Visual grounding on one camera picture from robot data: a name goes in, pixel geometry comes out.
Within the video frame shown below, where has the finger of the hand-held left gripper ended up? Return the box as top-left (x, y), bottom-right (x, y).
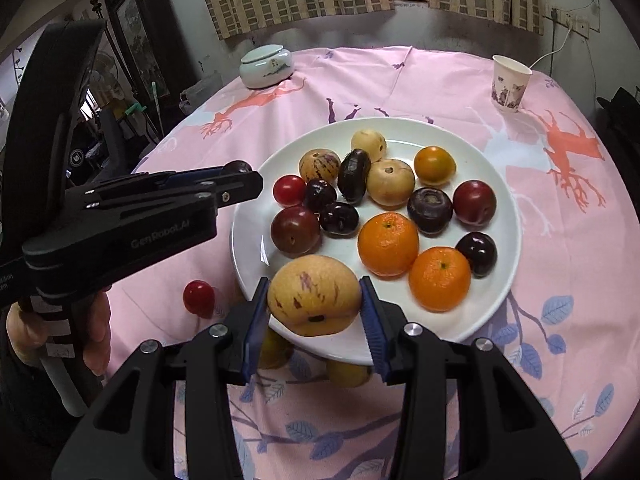
top-left (82, 170), bottom-right (264, 211)
top-left (80, 162), bottom-right (241, 196)

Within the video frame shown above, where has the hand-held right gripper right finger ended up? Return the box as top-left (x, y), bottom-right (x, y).
top-left (359, 275), bottom-right (583, 480)

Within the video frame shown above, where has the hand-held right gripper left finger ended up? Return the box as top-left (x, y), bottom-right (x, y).
top-left (52, 276), bottom-right (273, 480)

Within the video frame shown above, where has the red cherry tomato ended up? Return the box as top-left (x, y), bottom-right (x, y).
top-left (272, 175), bottom-right (307, 208)

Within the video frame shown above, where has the large yellow pepino melon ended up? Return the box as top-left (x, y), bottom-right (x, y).
top-left (267, 255), bottom-right (363, 337)

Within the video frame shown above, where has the brown tomato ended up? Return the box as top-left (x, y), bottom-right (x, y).
top-left (270, 206), bottom-right (322, 256)

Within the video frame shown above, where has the orange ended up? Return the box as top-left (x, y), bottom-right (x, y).
top-left (357, 212), bottom-right (421, 278)
top-left (408, 246), bottom-right (472, 312)

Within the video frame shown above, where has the oblong dark purple fruit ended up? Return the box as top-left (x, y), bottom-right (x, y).
top-left (337, 148), bottom-right (372, 205)

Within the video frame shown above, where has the large ribbed dark purple fruit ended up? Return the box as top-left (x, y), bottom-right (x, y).
top-left (406, 186), bottom-right (454, 235)

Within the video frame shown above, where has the white oval plate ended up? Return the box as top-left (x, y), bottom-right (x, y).
top-left (230, 117), bottom-right (522, 367)

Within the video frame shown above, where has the reddish purple plum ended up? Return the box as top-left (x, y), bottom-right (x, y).
top-left (452, 180), bottom-right (497, 226)

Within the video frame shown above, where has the person's left hand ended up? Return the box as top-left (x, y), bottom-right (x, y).
top-left (5, 287), bottom-right (113, 376)

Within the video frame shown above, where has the small yellow fruit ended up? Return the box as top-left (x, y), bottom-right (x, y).
top-left (326, 359), bottom-right (372, 389)

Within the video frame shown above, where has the striped pale pepino melon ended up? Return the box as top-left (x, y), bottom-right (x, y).
top-left (299, 149), bottom-right (342, 183)

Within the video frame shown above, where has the clear plastic jug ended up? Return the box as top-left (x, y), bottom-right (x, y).
top-left (179, 71), bottom-right (224, 116)

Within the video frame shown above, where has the pale green lidded ceramic jar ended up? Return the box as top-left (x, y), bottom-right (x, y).
top-left (238, 44), bottom-right (295, 90)

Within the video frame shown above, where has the small pale pepino melon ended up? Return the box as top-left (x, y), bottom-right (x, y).
top-left (351, 129), bottom-right (387, 162)

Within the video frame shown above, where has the electric fan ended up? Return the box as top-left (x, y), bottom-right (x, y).
top-left (87, 50), bottom-right (123, 98)

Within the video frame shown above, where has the round pale pepino melon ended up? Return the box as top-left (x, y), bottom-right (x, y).
top-left (367, 159), bottom-right (416, 207)

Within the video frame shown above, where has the dark wooden cabinet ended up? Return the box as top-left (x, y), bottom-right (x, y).
top-left (102, 0), bottom-right (198, 111)

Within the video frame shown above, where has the orange-yellow tomato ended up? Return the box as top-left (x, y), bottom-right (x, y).
top-left (413, 146), bottom-right (457, 186)

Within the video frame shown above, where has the pink printed tablecloth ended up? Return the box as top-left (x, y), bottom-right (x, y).
top-left (102, 46), bottom-right (640, 480)

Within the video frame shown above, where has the printed paper cup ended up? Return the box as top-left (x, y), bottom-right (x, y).
top-left (491, 55), bottom-right (534, 113)

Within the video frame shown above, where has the white cable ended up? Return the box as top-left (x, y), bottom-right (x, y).
top-left (529, 24), bottom-right (573, 70)

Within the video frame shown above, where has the wall power socket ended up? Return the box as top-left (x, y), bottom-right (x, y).
top-left (545, 5), bottom-right (601, 37)

